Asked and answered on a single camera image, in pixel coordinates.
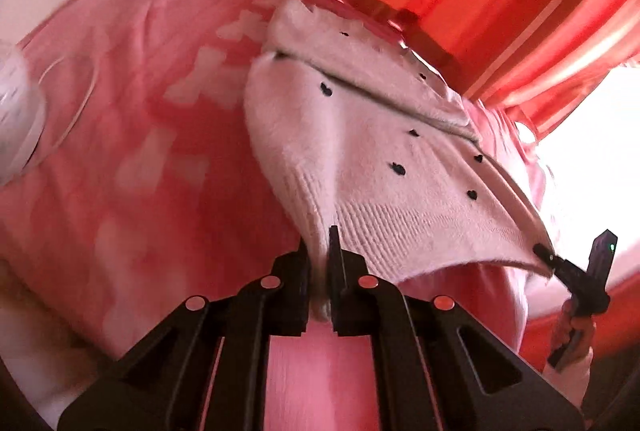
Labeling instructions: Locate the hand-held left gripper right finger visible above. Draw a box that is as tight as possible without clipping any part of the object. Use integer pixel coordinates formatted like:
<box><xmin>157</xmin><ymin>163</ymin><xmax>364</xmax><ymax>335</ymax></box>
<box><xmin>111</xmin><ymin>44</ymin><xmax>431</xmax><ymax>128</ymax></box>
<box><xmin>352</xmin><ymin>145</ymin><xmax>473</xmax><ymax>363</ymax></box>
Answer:
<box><xmin>327</xmin><ymin>226</ymin><xmax>586</xmax><ymax>431</ymax></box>

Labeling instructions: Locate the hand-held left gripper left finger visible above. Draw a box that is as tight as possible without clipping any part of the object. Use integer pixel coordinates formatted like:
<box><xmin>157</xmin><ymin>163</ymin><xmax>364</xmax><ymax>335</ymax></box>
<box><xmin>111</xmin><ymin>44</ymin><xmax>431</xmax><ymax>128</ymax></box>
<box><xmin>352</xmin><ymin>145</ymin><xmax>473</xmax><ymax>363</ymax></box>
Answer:
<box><xmin>57</xmin><ymin>242</ymin><xmax>312</xmax><ymax>431</ymax></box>

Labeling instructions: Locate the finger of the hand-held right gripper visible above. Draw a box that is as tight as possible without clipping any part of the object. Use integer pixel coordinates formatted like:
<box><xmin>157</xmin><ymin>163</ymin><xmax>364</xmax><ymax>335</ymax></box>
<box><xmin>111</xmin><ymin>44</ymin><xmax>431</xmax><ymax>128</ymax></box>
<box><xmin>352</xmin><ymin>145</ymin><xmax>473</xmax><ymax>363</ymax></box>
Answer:
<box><xmin>532</xmin><ymin>243</ymin><xmax>573</xmax><ymax>281</ymax></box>

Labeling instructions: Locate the pink sweater with black hearts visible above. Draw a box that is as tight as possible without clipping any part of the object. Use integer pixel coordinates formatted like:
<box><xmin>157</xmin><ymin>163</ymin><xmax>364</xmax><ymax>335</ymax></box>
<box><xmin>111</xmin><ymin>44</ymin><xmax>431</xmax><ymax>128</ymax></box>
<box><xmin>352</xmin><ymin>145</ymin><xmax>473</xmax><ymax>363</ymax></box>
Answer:
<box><xmin>243</xmin><ymin>0</ymin><xmax>556</xmax><ymax>323</ymax></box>

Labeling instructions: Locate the person's right forearm white sleeve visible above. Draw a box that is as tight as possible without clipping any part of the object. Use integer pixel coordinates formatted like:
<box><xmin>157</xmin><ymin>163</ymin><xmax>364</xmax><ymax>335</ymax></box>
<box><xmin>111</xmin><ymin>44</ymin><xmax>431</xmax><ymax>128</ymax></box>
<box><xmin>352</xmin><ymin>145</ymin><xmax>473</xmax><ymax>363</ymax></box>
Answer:
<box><xmin>542</xmin><ymin>345</ymin><xmax>597</xmax><ymax>408</ymax></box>

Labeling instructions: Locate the person's right hand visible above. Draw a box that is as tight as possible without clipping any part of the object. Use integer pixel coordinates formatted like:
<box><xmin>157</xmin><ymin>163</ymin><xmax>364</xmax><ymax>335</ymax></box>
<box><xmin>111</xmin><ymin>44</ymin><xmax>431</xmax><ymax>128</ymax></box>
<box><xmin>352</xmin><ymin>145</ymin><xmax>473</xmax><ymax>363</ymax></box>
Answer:
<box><xmin>559</xmin><ymin>298</ymin><xmax>597</xmax><ymax>364</ymax></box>

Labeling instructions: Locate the bright window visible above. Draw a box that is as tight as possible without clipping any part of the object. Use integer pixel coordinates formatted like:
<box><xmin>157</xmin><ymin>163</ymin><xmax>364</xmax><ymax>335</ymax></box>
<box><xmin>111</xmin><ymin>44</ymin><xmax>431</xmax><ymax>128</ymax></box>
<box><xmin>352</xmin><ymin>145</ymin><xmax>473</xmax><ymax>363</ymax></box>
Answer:
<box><xmin>515</xmin><ymin>61</ymin><xmax>640</xmax><ymax>262</ymax></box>

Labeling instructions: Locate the pink blanket with white patches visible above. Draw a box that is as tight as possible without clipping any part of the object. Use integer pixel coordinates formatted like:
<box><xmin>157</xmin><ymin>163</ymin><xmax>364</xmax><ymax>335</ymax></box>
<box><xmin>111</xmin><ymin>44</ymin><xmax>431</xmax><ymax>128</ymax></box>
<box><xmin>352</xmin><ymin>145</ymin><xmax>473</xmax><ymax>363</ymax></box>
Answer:
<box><xmin>0</xmin><ymin>0</ymin><xmax>551</xmax><ymax>431</ymax></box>

